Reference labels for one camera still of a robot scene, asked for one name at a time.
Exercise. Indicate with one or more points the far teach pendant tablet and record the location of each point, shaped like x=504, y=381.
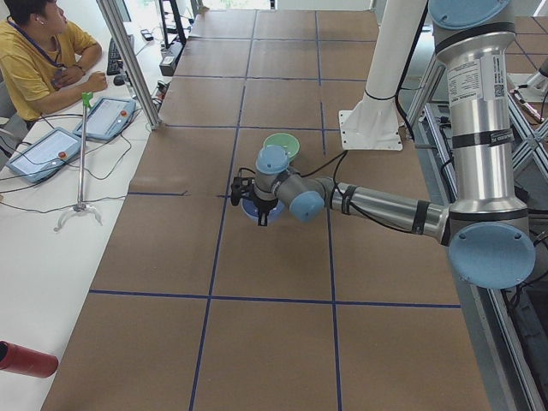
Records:
x=107, y=118

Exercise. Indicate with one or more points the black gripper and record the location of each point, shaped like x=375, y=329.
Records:
x=263, y=205

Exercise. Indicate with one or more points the red cylinder bottle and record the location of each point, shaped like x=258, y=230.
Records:
x=25, y=361

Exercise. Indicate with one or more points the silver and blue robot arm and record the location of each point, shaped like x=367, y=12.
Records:
x=486, y=227

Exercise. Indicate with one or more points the black keyboard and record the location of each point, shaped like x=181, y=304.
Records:
x=114, y=59

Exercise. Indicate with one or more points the teach pendant tablet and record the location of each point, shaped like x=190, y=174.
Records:
x=107, y=118
x=45, y=157

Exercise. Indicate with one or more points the aluminium frame post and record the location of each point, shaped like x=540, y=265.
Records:
x=113, y=19

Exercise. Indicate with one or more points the green bowl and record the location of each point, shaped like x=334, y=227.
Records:
x=287, y=141

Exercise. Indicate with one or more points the near teach pendant tablet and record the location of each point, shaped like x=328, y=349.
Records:
x=45, y=157

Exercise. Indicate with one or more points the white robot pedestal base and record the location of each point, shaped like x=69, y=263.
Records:
x=373, y=123

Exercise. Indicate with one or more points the person in yellow shirt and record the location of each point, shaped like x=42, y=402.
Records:
x=45, y=59

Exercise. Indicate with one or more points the blue bowl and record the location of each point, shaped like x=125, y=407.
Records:
x=252, y=211

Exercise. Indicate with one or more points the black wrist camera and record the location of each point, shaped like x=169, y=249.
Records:
x=241, y=185

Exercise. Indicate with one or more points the reacher grabber tool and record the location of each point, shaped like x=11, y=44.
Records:
x=81, y=208

